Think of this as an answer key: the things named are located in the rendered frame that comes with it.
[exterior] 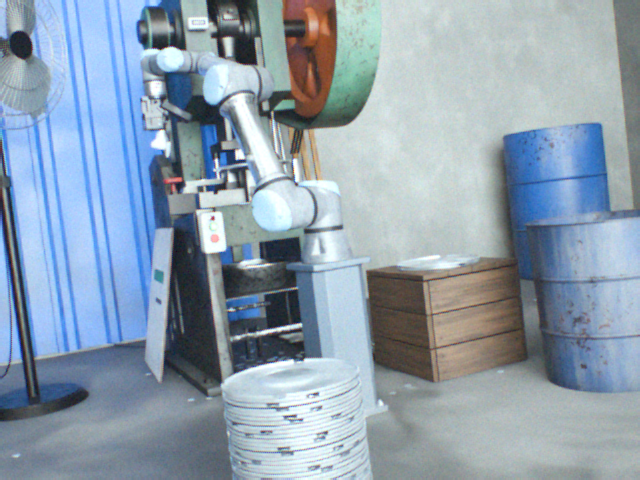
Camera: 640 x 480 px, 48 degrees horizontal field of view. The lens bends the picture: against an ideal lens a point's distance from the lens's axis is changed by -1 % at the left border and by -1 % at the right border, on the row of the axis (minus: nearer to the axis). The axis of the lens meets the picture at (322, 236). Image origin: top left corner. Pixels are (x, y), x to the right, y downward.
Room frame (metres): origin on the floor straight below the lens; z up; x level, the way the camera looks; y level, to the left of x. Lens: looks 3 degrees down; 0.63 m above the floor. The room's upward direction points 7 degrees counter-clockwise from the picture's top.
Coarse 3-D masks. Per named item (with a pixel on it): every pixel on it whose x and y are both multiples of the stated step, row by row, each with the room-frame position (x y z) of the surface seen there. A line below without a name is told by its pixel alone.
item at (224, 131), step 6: (258, 108) 2.80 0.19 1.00; (258, 114) 2.80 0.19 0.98; (216, 120) 2.83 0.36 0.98; (222, 120) 2.75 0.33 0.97; (228, 120) 2.75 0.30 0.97; (216, 126) 2.84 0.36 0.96; (222, 126) 2.76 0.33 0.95; (228, 126) 2.74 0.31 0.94; (222, 132) 2.77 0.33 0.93; (228, 132) 2.74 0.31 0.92; (222, 138) 2.78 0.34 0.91; (228, 138) 2.74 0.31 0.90; (234, 138) 2.74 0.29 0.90
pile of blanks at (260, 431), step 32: (352, 384) 1.43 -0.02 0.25; (224, 416) 1.46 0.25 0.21; (256, 416) 1.38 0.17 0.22; (288, 416) 1.37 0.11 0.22; (320, 416) 1.36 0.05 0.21; (352, 416) 1.43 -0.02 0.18; (256, 448) 1.37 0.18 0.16; (288, 448) 1.36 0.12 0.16; (320, 448) 1.36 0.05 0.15; (352, 448) 1.41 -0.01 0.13
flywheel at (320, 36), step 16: (288, 0) 3.17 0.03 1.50; (304, 0) 3.01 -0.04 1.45; (320, 0) 2.87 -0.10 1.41; (288, 16) 3.19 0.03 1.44; (304, 16) 2.95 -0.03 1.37; (320, 16) 2.89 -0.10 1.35; (336, 16) 2.68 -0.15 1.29; (320, 32) 2.91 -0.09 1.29; (336, 32) 2.70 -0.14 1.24; (288, 48) 3.23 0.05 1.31; (304, 48) 3.07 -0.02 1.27; (320, 48) 2.92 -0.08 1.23; (288, 64) 3.24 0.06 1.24; (304, 64) 3.08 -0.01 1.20; (320, 64) 2.94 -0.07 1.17; (320, 80) 2.96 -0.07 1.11; (288, 96) 3.19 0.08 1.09; (304, 96) 3.11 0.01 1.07; (320, 96) 2.89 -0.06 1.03; (304, 112) 3.05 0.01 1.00; (320, 112) 2.92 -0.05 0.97
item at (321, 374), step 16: (256, 368) 1.61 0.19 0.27; (272, 368) 1.61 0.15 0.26; (288, 368) 1.59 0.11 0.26; (304, 368) 1.54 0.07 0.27; (320, 368) 1.55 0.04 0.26; (336, 368) 1.53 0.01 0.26; (352, 368) 1.52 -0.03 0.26; (240, 384) 1.49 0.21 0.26; (256, 384) 1.48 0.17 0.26; (272, 384) 1.45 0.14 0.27; (288, 384) 1.43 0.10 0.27; (304, 384) 1.43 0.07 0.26; (320, 384) 1.42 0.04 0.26; (336, 384) 1.39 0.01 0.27
